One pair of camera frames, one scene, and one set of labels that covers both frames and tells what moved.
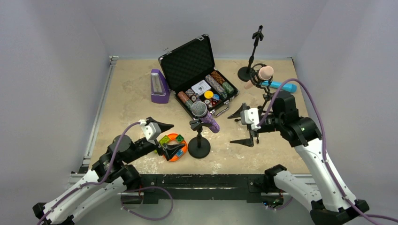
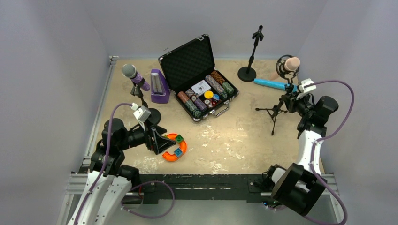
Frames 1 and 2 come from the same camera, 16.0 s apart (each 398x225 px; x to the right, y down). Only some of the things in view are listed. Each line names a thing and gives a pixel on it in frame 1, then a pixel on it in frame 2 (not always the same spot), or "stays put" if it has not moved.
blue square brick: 179,153 stays put
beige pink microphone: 265,73 to 291,64
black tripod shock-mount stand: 262,84 to 287,76
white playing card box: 201,87 stays put
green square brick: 179,138 stays put
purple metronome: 159,89 stays put
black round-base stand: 244,73 stays put
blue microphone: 287,87 stays put
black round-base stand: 199,146 to 155,116
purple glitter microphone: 199,109 to 129,70
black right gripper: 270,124 to 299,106
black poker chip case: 190,71 stays put
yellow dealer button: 209,94 stays put
